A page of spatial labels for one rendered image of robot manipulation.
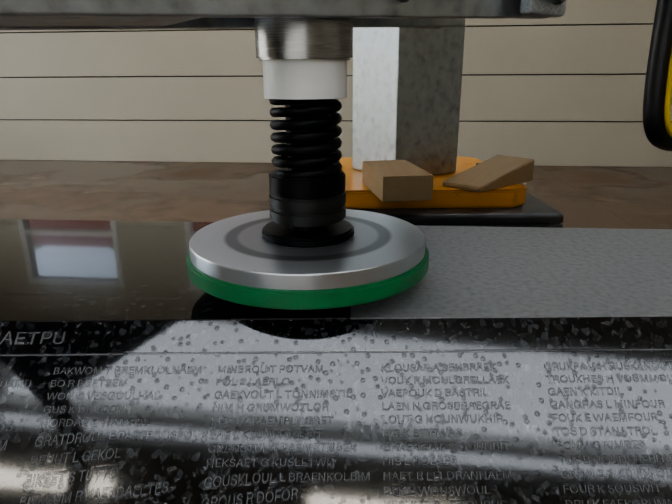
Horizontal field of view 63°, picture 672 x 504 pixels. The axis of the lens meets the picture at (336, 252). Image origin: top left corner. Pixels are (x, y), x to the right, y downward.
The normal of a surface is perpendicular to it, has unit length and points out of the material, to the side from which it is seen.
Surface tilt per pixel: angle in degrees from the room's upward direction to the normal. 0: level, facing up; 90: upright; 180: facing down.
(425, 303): 0
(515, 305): 0
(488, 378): 45
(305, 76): 90
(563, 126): 90
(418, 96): 90
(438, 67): 90
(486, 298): 0
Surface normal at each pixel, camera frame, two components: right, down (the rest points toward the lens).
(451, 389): 0.00, -0.46
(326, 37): 0.47, 0.27
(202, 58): -0.11, 0.31
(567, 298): 0.00, -0.95
